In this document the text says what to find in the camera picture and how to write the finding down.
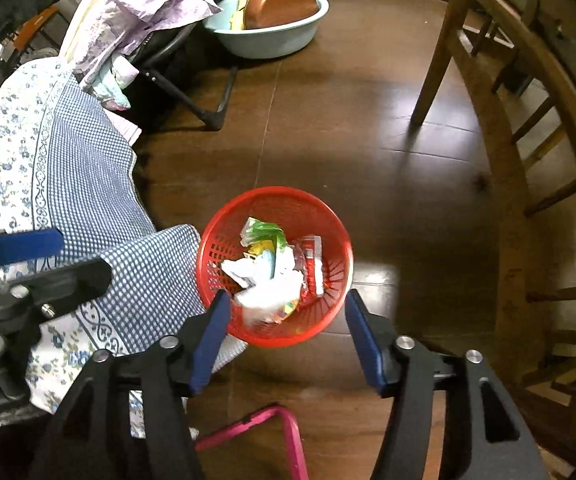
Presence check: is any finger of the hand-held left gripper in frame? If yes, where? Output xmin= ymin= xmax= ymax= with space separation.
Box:
xmin=0 ymin=226 xmax=64 ymax=267
xmin=0 ymin=257 xmax=113 ymax=367

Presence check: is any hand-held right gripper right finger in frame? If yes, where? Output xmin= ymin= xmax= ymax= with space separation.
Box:
xmin=344 ymin=290 xmax=551 ymax=480

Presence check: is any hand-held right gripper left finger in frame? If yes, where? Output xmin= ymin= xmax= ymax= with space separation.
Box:
xmin=28 ymin=290 xmax=232 ymax=480

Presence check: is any clear plastic bag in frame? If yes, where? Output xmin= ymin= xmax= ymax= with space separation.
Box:
xmin=222 ymin=255 xmax=305 ymax=325

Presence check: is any blue face mask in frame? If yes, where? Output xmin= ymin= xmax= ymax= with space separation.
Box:
xmin=260 ymin=252 xmax=281 ymax=281

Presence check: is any red plastic basket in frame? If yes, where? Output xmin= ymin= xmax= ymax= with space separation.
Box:
xmin=196 ymin=186 xmax=353 ymax=348

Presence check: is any clear plastic tray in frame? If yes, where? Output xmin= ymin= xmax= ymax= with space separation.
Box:
xmin=295 ymin=235 xmax=326 ymax=296

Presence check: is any white blue floral blanket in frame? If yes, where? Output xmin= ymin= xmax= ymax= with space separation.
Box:
xmin=0 ymin=57 xmax=249 ymax=441

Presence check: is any pastel printed cloth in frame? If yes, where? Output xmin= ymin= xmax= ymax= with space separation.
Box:
xmin=90 ymin=55 xmax=133 ymax=111

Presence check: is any wooden slatted chair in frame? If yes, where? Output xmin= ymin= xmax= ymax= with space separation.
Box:
xmin=410 ymin=0 xmax=576 ymax=461

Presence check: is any purple floral cloth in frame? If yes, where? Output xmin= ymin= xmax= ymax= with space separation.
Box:
xmin=70 ymin=0 xmax=243 ymax=86

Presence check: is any teal plastic basin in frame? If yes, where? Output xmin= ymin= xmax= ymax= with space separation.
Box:
xmin=203 ymin=0 xmax=329 ymax=60

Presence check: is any yellow sponge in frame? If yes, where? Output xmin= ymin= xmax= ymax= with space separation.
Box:
xmin=230 ymin=0 xmax=249 ymax=31

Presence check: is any brown pan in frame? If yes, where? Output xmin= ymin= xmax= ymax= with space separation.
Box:
xmin=243 ymin=0 xmax=321 ymax=31

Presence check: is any pink metal stool frame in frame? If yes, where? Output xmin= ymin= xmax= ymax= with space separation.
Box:
xmin=195 ymin=406 xmax=309 ymax=480

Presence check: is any black folding bed frame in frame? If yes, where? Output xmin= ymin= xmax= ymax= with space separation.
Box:
xmin=132 ymin=0 xmax=241 ymax=131

